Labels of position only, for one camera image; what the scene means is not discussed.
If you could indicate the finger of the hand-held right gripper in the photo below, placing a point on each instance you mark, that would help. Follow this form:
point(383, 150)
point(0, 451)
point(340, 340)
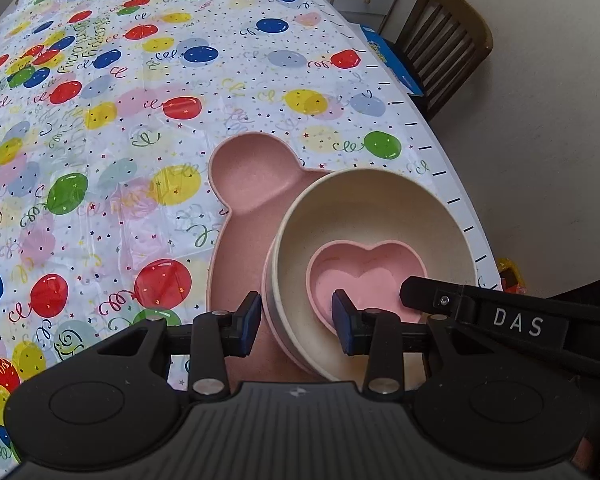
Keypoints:
point(430, 295)

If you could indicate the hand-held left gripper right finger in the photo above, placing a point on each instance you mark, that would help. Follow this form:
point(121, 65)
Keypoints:
point(342, 320)

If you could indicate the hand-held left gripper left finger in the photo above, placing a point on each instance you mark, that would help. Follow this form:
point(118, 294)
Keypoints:
point(250, 320)

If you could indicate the pink round bowl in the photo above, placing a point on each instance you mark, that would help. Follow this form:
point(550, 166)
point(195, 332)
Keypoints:
point(267, 290)

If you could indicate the pink heart-shaped dish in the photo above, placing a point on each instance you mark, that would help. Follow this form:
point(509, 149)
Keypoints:
point(365, 260)

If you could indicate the cream bowl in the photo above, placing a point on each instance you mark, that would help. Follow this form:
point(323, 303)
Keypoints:
point(380, 210)

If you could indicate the pink bear-shaped plate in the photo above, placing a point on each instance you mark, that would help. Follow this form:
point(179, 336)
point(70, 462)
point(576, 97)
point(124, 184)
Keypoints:
point(245, 170)

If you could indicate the yellow red toy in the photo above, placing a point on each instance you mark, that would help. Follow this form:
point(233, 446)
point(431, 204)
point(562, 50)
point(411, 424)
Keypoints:
point(510, 275)

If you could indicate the balloon print tablecloth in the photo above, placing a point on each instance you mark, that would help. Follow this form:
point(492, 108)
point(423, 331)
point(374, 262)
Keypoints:
point(130, 210)

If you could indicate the blue seat cushion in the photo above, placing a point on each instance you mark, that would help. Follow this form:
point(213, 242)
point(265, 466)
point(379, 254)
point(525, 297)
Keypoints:
point(390, 55)

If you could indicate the brown wooden chair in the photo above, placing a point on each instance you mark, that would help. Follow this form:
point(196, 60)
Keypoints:
point(445, 25)

